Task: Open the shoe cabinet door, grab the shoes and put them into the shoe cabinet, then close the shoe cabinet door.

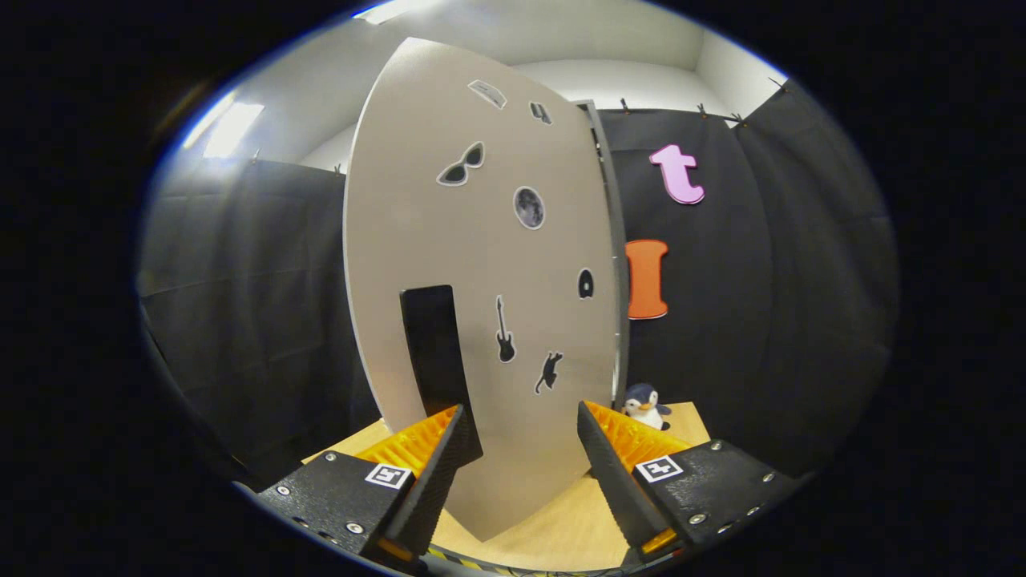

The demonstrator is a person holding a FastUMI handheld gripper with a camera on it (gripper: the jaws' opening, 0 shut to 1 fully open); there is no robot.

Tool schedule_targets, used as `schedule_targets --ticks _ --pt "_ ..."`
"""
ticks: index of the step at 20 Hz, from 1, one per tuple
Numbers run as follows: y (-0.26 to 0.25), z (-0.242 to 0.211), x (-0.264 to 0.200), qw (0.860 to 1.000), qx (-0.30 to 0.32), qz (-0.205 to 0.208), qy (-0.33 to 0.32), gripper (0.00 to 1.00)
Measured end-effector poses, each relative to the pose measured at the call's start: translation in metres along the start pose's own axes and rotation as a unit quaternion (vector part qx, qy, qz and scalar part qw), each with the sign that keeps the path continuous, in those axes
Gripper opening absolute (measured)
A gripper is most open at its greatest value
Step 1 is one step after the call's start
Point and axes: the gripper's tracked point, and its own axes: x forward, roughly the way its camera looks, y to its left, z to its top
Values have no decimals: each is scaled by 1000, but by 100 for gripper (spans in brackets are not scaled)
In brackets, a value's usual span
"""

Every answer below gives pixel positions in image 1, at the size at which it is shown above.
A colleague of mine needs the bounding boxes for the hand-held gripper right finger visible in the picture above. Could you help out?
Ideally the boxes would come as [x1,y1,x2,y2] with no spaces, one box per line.
[577,401,806,562]

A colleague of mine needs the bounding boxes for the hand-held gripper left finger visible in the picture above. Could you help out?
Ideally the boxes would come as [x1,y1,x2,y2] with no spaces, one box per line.
[256,403,467,566]

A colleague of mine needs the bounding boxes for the black cabinet door handle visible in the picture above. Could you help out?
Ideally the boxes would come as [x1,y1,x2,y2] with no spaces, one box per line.
[399,284,484,466]

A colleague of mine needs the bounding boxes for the grey shoe cabinet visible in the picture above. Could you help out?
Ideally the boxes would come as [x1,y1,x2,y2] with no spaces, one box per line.
[577,99,630,410]

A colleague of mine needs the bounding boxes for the penguin plush toy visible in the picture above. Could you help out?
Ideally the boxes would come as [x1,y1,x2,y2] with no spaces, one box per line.
[621,383,673,431]

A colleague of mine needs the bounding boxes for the black backdrop cloth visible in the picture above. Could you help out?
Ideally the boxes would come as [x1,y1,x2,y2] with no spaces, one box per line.
[136,76,899,482]

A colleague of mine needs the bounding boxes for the row of black clips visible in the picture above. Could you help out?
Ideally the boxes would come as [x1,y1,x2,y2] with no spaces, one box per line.
[248,76,790,173]

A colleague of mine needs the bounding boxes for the small ceiling light panel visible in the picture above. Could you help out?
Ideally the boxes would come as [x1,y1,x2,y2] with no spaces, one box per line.
[183,92,265,159]

